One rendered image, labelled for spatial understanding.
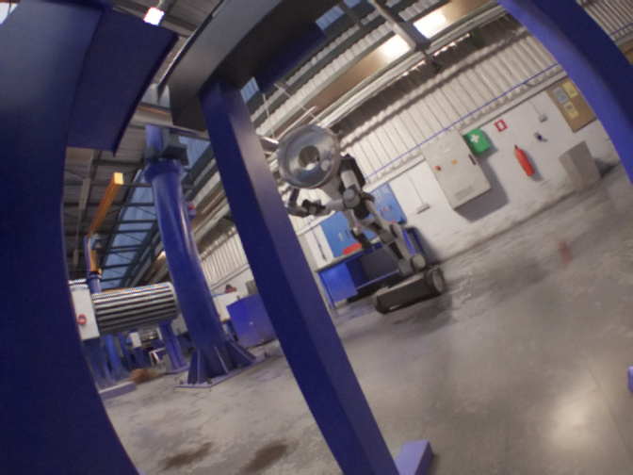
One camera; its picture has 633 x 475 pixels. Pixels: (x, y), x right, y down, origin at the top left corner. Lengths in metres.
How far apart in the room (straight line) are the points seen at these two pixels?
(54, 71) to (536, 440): 0.85
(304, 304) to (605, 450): 0.47
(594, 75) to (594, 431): 0.45
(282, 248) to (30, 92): 0.36
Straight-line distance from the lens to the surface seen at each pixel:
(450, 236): 5.10
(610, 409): 0.54
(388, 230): 2.26
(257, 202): 0.32
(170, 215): 2.63
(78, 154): 0.82
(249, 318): 3.94
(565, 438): 0.51
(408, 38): 0.93
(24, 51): 0.46
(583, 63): 0.30
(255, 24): 0.43
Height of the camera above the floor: 0.37
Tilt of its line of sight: 12 degrees up
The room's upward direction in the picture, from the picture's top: 23 degrees counter-clockwise
